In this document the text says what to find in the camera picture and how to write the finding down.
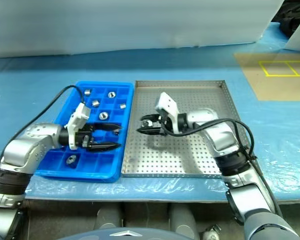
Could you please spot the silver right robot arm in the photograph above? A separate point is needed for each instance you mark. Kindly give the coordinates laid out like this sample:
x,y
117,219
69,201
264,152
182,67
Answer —
x,y
222,140

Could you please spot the black bundled object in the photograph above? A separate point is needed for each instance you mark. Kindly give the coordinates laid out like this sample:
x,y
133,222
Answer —
x,y
287,27

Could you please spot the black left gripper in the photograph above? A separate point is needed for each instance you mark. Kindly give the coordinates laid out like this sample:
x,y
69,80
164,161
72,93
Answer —
x,y
83,137

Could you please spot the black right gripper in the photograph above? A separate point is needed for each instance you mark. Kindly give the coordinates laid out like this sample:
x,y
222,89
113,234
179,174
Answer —
x,y
165,126

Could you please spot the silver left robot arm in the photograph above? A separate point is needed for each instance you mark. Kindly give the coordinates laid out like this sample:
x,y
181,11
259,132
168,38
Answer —
x,y
22,147

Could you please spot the blue plastic table cover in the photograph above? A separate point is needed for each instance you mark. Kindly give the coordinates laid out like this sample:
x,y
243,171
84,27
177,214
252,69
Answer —
x,y
27,105

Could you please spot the grey rounded cylinder shape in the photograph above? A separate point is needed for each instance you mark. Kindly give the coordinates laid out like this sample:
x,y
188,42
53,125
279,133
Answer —
x,y
108,217
183,220

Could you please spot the brown flat mat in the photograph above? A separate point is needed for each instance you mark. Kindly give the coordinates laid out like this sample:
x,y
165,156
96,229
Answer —
x,y
277,87

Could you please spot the perforated metal tray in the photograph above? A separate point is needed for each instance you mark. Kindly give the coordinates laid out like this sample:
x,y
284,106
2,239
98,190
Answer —
x,y
165,160

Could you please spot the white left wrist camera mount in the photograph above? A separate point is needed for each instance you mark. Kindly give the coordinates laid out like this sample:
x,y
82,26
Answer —
x,y
77,120

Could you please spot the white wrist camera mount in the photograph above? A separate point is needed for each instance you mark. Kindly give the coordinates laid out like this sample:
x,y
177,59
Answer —
x,y
168,105
77,120

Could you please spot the blue-grey robot torso cover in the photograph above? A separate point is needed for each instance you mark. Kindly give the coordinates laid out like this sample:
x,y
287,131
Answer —
x,y
125,235

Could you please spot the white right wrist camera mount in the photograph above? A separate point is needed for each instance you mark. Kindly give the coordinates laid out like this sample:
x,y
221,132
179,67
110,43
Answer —
x,y
168,105

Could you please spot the small metal nut in blue tray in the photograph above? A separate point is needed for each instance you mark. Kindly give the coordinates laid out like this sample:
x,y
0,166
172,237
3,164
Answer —
x,y
87,92

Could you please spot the white foam backdrop board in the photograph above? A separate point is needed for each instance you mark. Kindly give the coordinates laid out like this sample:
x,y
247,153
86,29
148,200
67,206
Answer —
x,y
115,22

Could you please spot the blue compartment tray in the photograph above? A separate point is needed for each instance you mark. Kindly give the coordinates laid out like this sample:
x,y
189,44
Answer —
x,y
106,161

